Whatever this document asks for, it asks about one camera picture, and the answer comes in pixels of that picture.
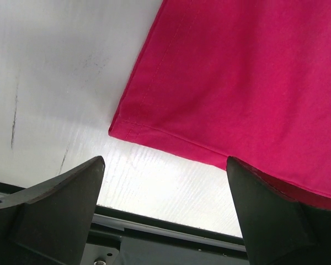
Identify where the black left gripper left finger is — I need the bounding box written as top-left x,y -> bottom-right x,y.
0,156 -> 105,264

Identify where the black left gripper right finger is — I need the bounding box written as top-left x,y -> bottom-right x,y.
227,157 -> 331,264

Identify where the crimson pink t shirt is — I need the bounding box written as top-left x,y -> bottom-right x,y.
109,1 -> 331,199

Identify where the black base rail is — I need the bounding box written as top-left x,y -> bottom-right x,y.
0,179 -> 249,265

